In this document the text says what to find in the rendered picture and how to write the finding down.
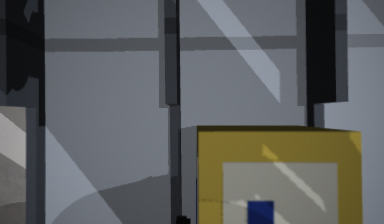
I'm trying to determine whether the yellow butter carton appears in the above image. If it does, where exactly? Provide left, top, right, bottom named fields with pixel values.
left=196, top=125, right=363, bottom=224

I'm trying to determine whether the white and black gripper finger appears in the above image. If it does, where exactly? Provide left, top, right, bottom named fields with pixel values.
left=176, top=216, right=191, bottom=224

